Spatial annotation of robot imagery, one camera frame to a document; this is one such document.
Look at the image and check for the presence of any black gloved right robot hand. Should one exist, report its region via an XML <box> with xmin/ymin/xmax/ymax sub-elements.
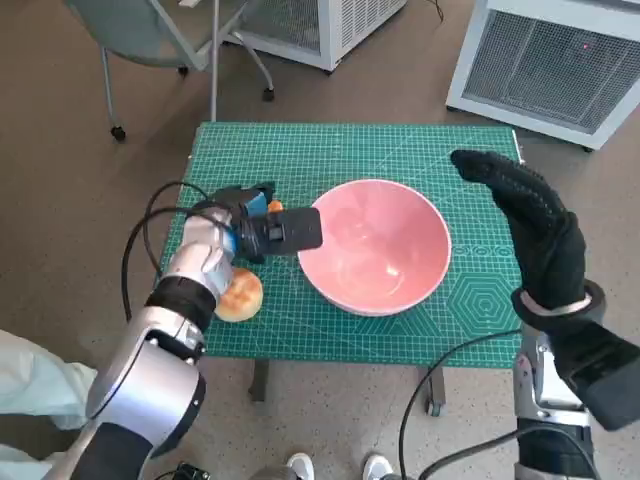
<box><xmin>449</xmin><ymin>148</ymin><xmax>587</xmax><ymax>311</ymax></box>

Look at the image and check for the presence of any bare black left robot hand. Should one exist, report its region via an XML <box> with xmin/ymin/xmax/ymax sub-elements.
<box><xmin>205</xmin><ymin>182</ymin><xmax>281</xmax><ymax>236</ymax></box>

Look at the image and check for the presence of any round toy bread bun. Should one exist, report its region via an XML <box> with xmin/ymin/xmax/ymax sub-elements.
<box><xmin>213</xmin><ymin>267</ymin><xmax>265</xmax><ymax>322</ymax></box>

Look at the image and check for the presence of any pink bowl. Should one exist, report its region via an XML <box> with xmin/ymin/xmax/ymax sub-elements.
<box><xmin>297</xmin><ymin>178</ymin><xmax>453</xmax><ymax>317</ymax></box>

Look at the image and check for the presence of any green cutting mat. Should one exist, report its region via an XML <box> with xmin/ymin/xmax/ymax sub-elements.
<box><xmin>159</xmin><ymin>122</ymin><xmax>525</xmax><ymax>370</ymax></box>

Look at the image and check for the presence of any grey metal pole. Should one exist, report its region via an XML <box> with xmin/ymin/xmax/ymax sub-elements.
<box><xmin>209</xmin><ymin>0</ymin><xmax>220</xmax><ymax>124</ymax></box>

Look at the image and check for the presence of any large white mesh cabinet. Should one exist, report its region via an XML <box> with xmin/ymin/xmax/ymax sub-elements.
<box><xmin>444</xmin><ymin>0</ymin><xmax>640</xmax><ymax>152</ymax></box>

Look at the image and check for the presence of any black table leg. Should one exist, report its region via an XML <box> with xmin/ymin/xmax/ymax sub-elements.
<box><xmin>424</xmin><ymin>367</ymin><xmax>447</xmax><ymax>417</ymax></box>
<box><xmin>248</xmin><ymin>359</ymin><xmax>271</xmax><ymax>404</ymax></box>

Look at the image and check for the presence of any grey wheeled chair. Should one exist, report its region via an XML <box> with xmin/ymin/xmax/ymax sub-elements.
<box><xmin>62</xmin><ymin>0</ymin><xmax>276</xmax><ymax>144</ymax></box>

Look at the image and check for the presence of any white louvred mesh cabinet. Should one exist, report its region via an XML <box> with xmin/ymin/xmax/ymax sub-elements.
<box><xmin>222</xmin><ymin>0</ymin><xmax>409</xmax><ymax>74</ymax></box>

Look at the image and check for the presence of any person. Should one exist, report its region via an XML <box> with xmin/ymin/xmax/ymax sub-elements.
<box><xmin>0</xmin><ymin>327</ymin><xmax>99</xmax><ymax>480</ymax></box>

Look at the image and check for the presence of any white shoe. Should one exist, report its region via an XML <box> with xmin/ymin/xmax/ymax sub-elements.
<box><xmin>287</xmin><ymin>452</ymin><xmax>316</xmax><ymax>480</ymax></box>
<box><xmin>362</xmin><ymin>452</ymin><xmax>396</xmax><ymax>480</ymax></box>

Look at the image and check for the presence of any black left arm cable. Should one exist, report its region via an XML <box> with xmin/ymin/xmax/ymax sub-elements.
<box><xmin>143</xmin><ymin>180</ymin><xmax>211</xmax><ymax>281</ymax></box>
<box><xmin>121</xmin><ymin>207</ymin><xmax>221</xmax><ymax>324</ymax></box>

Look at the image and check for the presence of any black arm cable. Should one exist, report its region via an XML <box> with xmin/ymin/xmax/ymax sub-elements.
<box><xmin>143</xmin><ymin>180</ymin><xmax>211</xmax><ymax>281</ymax></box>
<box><xmin>422</xmin><ymin>424</ymin><xmax>601</xmax><ymax>480</ymax></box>
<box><xmin>121</xmin><ymin>207</ymin><xmax>221</xmax><ymax>324</ymax></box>
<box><xmin>398</xmin><ymin>328</ymin><xmax>524</xmax><ymax>480</ymax></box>

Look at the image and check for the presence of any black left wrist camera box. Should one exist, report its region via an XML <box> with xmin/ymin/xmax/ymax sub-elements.
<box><xmin>234</xmin><ymin>207</ymin><xmax>324</xmax><ymax>265</ymax></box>

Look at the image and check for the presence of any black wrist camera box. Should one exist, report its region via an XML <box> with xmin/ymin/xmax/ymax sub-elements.
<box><xmin>552</xmin><ymin>322</ymin><xmax>640</xmax><ymax>432</ymax></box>
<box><xmin>234</xmin><ymin>207</ymin><xmax>324</xmax><ymax>265</ymax></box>

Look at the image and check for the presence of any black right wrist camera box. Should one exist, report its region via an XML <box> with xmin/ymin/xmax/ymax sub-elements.
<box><xmin>552</xmin><ymin>322</ymin><xmax>640</xmax><ymax>432</ymax></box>

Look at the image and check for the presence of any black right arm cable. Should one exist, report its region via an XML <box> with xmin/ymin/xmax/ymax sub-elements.
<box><xmin>398</xmin><ymin>328</ymin><xmax>524</xmax><ymax>480</ymax></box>
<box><xmin>422</xmin><ymin>424</ymin><xmax>601</xmax><ymax>480</ymax></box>

